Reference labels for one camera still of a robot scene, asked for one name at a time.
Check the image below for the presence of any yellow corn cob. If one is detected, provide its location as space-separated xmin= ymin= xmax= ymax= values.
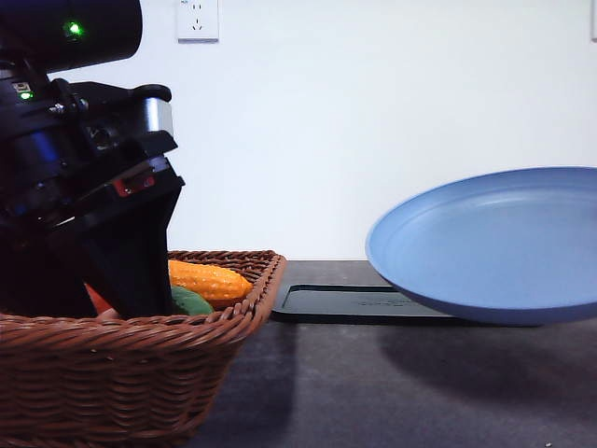
xmin=168 ymin=260 xmax=254 ymax=300

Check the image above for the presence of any green cucumber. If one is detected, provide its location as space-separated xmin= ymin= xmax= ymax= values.
xmin=171 ymin=287 xmax=214 ymax=315

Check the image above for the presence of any blue round plate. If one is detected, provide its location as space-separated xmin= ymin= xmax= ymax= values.
xmin=366 ymin=166 xmax=597 ymax=325

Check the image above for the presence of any white wall power socket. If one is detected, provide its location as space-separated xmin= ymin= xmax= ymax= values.
xmin=176 ymin=0 xmax=220 ymax=44

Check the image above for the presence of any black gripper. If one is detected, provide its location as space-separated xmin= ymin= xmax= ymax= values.
xmin=0 ymin=74 xmax=186 ymax=318

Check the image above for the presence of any black rectangular tray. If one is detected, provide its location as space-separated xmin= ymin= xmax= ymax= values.
xmin=271 ymin=284 xmax=460 ymax=323

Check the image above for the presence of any brown woven wicker basket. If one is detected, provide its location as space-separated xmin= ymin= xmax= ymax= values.
xmin=0 ymin=250 xmax=285 ymax=448

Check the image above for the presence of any orange carrot with green leaves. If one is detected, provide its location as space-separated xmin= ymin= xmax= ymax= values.
xmin=84 ymin=282 xmax=119 ymax=316

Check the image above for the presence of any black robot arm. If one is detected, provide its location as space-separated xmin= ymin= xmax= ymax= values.
xmin=0 ymin=0 xmax=185 ymax=318

